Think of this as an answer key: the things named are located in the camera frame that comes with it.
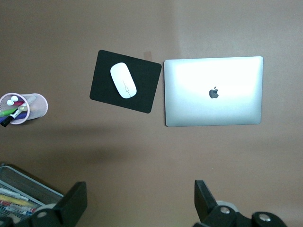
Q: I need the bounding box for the yellow pen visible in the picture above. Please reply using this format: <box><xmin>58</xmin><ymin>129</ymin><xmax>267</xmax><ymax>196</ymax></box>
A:
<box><xmin>0</xmin><ymin>193</ymin><xmax>34</xmax><ymax>207</ymax></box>

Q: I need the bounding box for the black mouse pad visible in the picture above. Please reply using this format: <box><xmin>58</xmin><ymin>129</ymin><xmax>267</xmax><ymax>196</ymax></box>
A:
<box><xmin>89</xmin><ymin>49</ymin><xmax>162</xmax><ymax>115</ymax></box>

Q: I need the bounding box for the grey metal mesh tray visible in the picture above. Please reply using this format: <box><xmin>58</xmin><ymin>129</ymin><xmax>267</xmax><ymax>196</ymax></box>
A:
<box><xmin>0</xmin><ymin>162</ymin><xmax>64</xmax><ymax>219</ymax></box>

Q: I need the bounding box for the purple marker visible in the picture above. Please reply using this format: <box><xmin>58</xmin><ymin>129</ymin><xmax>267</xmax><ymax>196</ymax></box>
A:
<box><xmin>13</xmin><ymin>111</ymin><xmax>28</xmax><ymax>121</ymax></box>

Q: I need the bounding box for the silver laptop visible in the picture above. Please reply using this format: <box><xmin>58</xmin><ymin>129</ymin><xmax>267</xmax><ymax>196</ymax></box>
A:
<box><xmin>164</xmin><ymin>56</ymin><xmax>264</xmax><ymax>128</ymax></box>

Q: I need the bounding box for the white computer mouse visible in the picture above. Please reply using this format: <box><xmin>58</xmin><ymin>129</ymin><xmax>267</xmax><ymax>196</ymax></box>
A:
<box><xmin>110</xmin><ymin>62</ymin><xmax>138</xmax><ymax>99</ymax></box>

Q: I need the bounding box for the pink mesh pen cup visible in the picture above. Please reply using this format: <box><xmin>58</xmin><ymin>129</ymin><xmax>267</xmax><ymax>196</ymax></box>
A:
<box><xmin>0</xmin><ymin>93</ymin><xmax>49</xmax><ymax>125</ymax></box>

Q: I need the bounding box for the white marker black cap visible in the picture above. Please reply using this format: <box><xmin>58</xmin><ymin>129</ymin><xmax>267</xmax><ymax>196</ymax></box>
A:
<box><xmin>0</xmin><ymin>110</ymin><xmax>20</xmax><ymax>128</ymax></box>

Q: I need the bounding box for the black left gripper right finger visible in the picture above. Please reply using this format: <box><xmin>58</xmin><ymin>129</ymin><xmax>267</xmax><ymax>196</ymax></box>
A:
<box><xmin>193</xmin><ymin>179</ymin><xmax>288</xmax><ymax>227</ymax></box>

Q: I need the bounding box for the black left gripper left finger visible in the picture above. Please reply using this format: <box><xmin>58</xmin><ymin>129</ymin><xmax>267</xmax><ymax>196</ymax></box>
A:
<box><xmin>0</xmin><ymin>181</ymin><xmax>88</xmax><ymax>227</ymax></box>

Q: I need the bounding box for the green marker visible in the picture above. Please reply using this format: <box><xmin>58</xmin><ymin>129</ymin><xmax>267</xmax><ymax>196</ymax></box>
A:
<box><xmin>0</xmin><ymin>105</ymin><xmax>28</xmax><ymax>118</ymax></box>

